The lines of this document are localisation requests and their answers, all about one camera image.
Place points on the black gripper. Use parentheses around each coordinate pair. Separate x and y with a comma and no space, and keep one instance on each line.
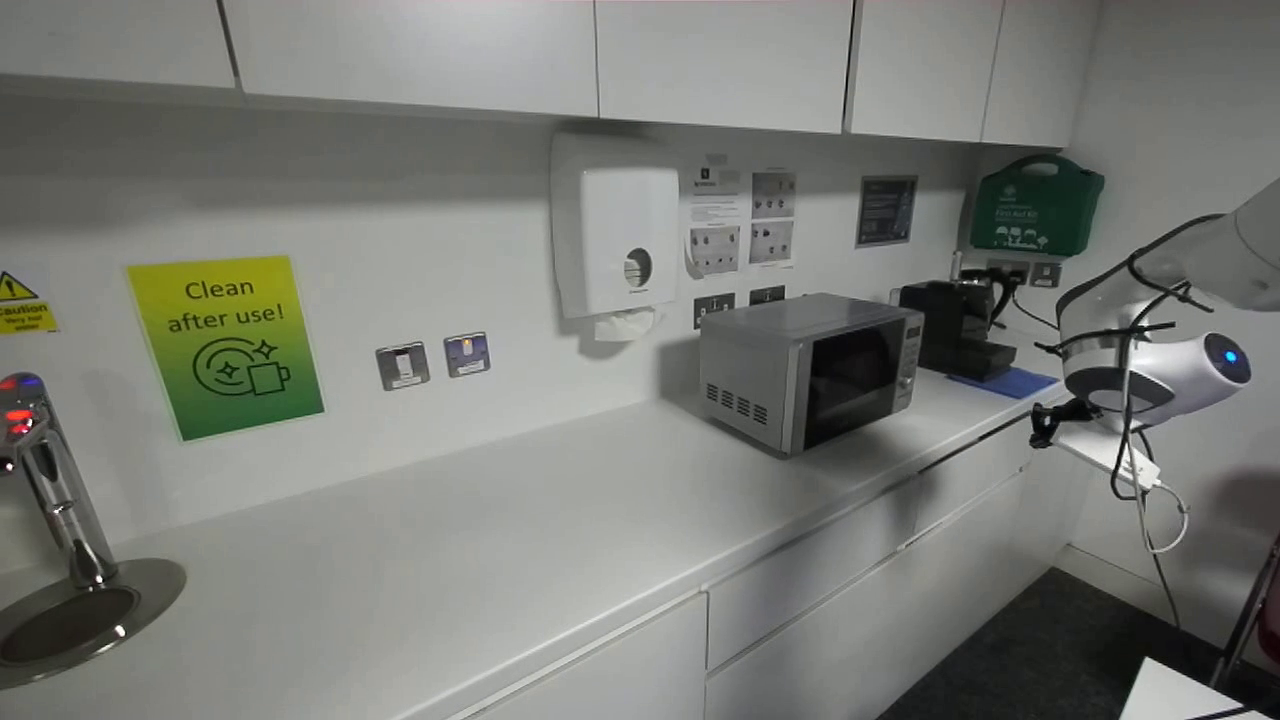
(1073,418)

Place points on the silver microwave oven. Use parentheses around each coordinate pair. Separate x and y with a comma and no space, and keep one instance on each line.
(801,375)

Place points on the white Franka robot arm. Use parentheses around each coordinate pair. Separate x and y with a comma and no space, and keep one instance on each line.
(1174,382)

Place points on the blue mat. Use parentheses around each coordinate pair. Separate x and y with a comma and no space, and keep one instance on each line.
(1006,382)

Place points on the black coffee machine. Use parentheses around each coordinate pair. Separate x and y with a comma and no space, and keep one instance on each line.
(940,325)

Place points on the white deep cabinet drawer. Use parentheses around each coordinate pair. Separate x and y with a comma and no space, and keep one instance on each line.
(994,574)
(814,674)

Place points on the green first aid box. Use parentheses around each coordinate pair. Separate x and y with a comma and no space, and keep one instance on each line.
(1038,205)

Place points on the dark metal stand pole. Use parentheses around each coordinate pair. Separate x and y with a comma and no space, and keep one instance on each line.
(1254,613)

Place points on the white robot stand plate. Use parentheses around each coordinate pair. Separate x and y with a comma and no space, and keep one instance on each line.
(1180,694)

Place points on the white photo instruction sheet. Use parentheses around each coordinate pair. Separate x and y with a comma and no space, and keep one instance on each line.
(774,218)

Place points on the white upper cabinet door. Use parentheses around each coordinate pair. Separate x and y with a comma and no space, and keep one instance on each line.
(920,64)
(112,37)
(1041,64)
(720,60)
(414,50)

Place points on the white coffee instruction sheet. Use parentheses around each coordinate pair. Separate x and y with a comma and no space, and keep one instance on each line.
(715,222)

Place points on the white paper towel dispenser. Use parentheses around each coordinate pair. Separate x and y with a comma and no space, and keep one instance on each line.
(622,224)

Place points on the green clean after use poster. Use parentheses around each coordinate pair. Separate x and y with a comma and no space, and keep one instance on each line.
(227,344)

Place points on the round metal drain tray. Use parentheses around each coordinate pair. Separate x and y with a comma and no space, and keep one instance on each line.
(83,626)

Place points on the chrome hot water tap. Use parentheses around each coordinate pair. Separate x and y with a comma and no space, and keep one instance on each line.
(63,493)

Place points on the yellow warning sticker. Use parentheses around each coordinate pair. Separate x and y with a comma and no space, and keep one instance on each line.
(25,306)

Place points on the silver wall socket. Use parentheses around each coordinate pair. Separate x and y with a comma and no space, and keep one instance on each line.
(1046,272)

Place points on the dark framed wall notice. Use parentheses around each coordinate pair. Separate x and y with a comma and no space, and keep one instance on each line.
(884,210)

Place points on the black double wall socket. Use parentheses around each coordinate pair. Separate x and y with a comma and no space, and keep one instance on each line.
(715,308)
(769,295)

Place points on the bluish wall switch plate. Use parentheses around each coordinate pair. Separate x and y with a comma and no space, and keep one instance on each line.
(466,354)

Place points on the silver wall switch plate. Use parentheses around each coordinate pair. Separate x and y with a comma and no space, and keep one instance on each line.
(402,366)

